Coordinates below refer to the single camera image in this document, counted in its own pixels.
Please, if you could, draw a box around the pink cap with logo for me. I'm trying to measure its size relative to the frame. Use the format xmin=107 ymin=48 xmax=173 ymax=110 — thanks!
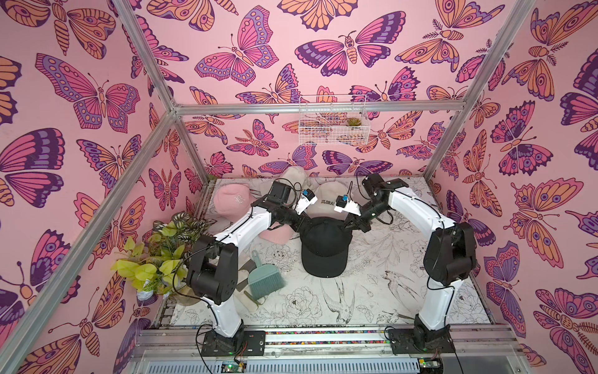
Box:
xmin=213 ymin=184 xmax=255 ymax=223

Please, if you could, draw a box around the cream Colorado cap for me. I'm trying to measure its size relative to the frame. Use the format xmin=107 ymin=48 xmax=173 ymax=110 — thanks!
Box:
xmin=306 ymin=182 xmax=348 ymax=221

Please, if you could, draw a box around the clear plastic dustpan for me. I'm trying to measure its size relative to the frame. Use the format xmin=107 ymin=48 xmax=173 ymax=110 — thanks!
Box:
xmin=233 ymin=261 xmax=267 ymax=313

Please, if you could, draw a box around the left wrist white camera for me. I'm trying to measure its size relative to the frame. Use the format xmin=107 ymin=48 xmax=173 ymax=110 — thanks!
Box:
xmin=294 ymin=189 xmax=318 ymax=215

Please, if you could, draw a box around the cream cap rear left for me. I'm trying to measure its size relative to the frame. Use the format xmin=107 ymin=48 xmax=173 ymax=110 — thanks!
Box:
xmin=278 ymin=166 xmax=308 ymax=189

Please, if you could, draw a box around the white wire basket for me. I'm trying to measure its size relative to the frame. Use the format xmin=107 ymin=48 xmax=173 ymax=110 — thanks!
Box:
xmin=297 ymin=101 xmax=371 ymax=147

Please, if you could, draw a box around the potted green plant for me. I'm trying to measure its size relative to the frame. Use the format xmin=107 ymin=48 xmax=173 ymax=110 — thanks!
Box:
xmin=112 ymin=212 xmax=216 ymax=302

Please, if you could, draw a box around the small succulent in basket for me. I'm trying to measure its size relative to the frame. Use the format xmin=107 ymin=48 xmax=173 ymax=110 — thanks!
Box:
xmin=347 ymin=118 xmax=362 ymax=127

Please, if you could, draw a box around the wrist white camera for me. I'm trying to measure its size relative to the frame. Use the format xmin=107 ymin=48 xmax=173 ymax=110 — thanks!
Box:
xmin=334 ymin=195 xmax=361 ymax=216
xmin=294 ymin=189 xmax=318 ymax=215

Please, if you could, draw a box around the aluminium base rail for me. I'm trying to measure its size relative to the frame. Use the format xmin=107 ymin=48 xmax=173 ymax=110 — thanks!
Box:
xmin=125 ymin=324 xmax=533 ymax=373

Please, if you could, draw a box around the aluminium frame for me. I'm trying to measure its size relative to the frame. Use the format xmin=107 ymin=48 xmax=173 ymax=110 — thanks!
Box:
xmin=1 ymin=1 xmax=535 ymax=373

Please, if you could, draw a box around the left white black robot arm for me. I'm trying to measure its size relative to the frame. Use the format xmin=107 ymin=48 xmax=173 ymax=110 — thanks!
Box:
xmin=185 ymin=180 xmax=318 ymax=338

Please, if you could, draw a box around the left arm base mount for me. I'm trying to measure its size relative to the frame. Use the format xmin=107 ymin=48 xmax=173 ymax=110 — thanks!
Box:
xmin=201 ymin=330 xmax=266 ymax=357

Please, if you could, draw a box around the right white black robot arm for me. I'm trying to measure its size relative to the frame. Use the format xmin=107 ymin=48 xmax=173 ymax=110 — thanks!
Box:
xmin=335 ymin=174 xmax=477 ymax=351

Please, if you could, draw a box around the black cap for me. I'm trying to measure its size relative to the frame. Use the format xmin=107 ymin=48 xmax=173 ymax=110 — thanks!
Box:
xmin=300 ymin=217 xmax=353 ymax=278

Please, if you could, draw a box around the teal hand brush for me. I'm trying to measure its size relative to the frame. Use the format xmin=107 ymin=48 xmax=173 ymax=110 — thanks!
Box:
xmin=248 ymin=251 xmax=286 ymax=299

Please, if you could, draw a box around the plain pink cap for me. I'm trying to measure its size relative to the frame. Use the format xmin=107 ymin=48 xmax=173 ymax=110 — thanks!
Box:
xmin=259 ymin=224 xmax=295 ymax=245

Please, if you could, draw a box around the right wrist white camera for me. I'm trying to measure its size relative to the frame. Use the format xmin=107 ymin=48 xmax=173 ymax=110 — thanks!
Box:
xmin=334 ymin=195 xmax=361 ymax=216

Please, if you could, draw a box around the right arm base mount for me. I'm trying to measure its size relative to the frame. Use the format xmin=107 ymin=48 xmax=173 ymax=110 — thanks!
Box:
xmin=385 ymin=327 xmax=456 ymax=355

